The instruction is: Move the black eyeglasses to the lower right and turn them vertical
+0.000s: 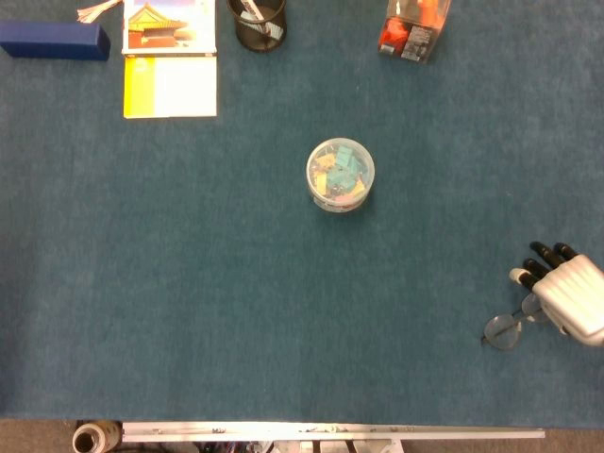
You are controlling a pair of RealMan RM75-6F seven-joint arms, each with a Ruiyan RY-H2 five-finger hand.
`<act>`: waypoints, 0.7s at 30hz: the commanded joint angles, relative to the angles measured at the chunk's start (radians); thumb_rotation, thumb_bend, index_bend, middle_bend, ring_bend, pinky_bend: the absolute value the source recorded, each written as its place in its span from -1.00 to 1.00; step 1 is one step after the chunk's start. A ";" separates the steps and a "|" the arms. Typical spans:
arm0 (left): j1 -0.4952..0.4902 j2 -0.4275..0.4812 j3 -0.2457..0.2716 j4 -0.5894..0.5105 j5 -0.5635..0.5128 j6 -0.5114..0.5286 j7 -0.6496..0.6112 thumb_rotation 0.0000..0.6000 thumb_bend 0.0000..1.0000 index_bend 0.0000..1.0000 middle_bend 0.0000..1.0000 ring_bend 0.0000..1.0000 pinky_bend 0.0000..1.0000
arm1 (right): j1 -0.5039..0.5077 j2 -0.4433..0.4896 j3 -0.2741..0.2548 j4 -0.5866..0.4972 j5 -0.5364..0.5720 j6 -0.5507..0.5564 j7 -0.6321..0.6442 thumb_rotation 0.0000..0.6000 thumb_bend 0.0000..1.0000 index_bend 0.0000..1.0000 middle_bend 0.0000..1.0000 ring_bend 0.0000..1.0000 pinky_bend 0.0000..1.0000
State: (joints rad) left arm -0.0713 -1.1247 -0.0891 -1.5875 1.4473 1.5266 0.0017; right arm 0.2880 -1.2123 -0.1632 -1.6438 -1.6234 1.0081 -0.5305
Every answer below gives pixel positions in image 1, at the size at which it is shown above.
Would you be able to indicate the aluminium profile rail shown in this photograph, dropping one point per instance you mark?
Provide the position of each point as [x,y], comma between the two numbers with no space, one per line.
[283,431]

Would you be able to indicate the clear box with orange items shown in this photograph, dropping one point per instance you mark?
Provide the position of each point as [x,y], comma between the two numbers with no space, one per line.
[410,38]

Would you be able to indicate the pale tassel bookmark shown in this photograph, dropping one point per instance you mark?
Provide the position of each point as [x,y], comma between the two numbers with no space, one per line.
[92,13]

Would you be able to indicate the blue felt table cover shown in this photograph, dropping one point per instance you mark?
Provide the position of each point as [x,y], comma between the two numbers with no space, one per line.
[189,283]

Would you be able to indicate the red white marker pen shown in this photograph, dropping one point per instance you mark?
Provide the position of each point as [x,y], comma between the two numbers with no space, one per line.
[251,7]

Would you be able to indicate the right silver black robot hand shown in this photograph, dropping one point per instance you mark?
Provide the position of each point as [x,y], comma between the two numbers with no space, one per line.
[575,297]

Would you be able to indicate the brown tape roll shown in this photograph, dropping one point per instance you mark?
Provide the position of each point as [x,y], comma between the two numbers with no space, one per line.
[106,431]

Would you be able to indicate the black mesh pen holder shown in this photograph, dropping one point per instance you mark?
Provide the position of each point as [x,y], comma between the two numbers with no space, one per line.
[264,43]

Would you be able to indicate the white robot base bracket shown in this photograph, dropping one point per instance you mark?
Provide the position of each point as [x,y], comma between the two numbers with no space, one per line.
[330,447]

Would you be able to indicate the book with palace picture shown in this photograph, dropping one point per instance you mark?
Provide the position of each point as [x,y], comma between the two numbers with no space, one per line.
[165,28]

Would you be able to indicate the thin-framed eyeglasses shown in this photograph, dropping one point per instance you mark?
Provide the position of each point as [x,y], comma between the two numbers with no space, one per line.
[502,330]

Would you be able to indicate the clear tub of binder clips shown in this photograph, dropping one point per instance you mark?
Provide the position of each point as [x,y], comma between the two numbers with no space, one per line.
[340,174]

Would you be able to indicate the pale teal eraser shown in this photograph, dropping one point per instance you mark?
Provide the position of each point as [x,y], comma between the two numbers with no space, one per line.
[273,32]

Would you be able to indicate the navy blue rectangular box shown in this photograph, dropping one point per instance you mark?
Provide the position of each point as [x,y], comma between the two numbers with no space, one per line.
[47,40]

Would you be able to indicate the yellow and white booklet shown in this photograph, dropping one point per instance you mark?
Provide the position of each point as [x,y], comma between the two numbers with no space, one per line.
[179,89]

